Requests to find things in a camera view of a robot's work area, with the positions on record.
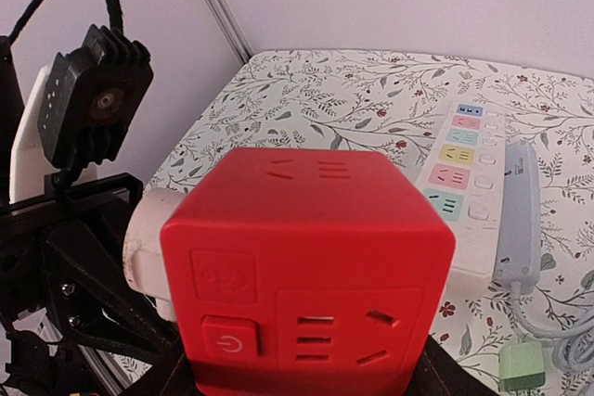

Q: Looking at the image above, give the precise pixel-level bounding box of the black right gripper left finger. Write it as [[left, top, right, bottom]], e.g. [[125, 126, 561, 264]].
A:
[[148, 344, 195, 396]]

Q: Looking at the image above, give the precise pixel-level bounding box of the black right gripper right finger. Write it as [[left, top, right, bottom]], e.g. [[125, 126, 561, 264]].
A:
[[412, 336, 492, 396]]

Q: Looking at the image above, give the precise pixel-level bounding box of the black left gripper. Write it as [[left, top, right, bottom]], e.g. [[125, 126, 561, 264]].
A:
[[0, 33, 180, 396]]

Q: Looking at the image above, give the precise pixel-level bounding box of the pink cable plug head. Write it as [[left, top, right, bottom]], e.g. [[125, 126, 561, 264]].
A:
[[123, 188, 186, 323]]

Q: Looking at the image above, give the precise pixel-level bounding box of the green plug adapter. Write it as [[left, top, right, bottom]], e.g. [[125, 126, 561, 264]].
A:
[[497, 340, 546, 392]]

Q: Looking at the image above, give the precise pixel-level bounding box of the light blue cable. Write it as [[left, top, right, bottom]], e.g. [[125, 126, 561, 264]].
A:
[[510, 282, 594, 372]]

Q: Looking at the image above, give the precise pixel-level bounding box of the red cube socket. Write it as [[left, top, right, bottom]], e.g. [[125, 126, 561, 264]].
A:
[[161, 148, 455, 395]]

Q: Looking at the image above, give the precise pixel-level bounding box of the white multicolour power strip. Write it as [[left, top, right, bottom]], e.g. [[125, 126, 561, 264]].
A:
[[415, 102, 506, 291]]

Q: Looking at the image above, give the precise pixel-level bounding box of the light blue power strip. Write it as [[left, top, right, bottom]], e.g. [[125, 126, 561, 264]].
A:
[[493, 140, 541, 295]]

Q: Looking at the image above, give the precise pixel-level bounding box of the floral patterned table mat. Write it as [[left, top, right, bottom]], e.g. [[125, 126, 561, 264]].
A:
[[147, 50, 593, 395]]

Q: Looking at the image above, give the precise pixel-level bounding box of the aluminium front rail frame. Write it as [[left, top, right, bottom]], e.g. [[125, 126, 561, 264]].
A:
[[79, 346, 151, 395]]

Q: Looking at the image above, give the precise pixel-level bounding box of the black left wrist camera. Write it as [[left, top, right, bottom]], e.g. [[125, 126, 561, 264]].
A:
[[37, 25, 153, 170]]

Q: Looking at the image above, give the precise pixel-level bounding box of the aluminium left corner post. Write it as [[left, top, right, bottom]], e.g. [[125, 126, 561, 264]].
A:
[[204, 0, 253, 64]]

